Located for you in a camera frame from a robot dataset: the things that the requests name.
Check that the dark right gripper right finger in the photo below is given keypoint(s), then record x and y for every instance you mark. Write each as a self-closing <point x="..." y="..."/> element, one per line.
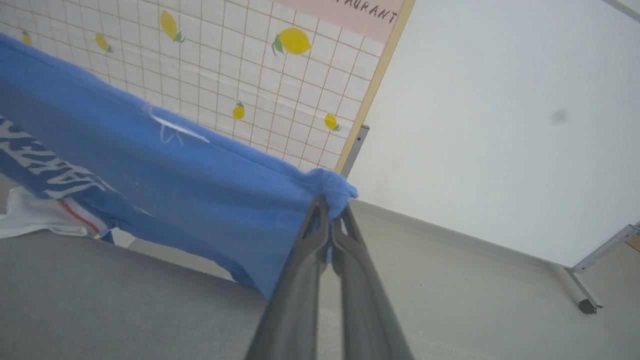
<point x="365" y="310"/>

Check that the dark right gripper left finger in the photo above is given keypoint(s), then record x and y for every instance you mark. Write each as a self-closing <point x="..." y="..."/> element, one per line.
<point x="295" y="300"/>

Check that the blue and white garment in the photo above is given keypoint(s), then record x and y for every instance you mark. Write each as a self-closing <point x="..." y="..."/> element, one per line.
<point x="200" y="190"/>

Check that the grey metal partition leg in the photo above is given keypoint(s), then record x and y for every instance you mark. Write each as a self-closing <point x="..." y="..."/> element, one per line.
<point x="355" y="150"/>

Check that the white partition board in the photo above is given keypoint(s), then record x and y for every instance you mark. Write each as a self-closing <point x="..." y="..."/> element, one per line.
<point x="500" y="125"/>

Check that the grey metal caster leg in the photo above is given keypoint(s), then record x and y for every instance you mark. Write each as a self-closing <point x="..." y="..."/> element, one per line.
<point x="595" y="270"/>

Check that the lemon print partition panel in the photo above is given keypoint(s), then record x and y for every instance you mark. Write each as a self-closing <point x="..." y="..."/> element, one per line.
<point x="260" y="65"/>

